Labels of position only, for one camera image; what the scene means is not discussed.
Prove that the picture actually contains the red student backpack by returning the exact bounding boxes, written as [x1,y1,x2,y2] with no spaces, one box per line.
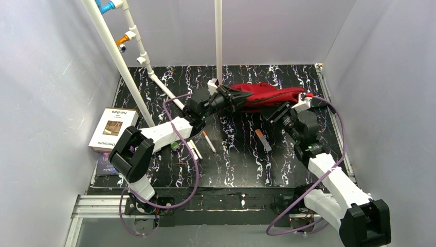
[230,82,315,113]

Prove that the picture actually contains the white Decorate book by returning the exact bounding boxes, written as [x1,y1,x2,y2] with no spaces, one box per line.
[88,108,139,152]

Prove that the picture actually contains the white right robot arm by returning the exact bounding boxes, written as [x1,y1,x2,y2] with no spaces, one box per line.
[263,103,392,246]

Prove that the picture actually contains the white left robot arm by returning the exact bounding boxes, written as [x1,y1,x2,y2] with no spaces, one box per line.
[108,86,253,209]

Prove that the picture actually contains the orange capped grey marker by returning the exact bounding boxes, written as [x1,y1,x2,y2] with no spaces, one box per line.
[255,129,272,152]

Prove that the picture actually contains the orange tipped white pen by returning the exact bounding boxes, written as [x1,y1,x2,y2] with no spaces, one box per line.
[202,130,217,154]

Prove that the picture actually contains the green pipe clamp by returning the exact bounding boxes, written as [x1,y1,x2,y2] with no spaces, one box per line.
[170,142,180,152]

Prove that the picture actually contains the orange pipe fitting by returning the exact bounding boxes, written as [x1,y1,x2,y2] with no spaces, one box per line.
[116,34,130,48]

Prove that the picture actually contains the dark purple book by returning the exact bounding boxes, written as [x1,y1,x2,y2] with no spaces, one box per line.
[96,152,119,177]

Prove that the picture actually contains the blue pipe fitting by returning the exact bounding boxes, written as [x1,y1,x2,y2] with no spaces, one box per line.
[95,0,116,15]

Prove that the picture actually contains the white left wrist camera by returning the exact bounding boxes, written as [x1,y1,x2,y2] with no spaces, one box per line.
[207,78,220,96]

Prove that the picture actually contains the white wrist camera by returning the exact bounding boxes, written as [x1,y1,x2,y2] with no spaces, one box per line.
[207,78,220,96]
[292,93,313,113]

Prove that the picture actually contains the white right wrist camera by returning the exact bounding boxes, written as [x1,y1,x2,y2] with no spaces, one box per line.
[292,93,313,113]

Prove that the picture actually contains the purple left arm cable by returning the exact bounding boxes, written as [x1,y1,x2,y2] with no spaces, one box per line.
[118,92,202,238]

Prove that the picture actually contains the white PVC pipe frame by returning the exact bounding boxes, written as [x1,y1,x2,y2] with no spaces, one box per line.
[81,0,224,128]

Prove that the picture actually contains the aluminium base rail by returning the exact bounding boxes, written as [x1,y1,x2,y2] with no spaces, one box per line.
[73,63,342,227]

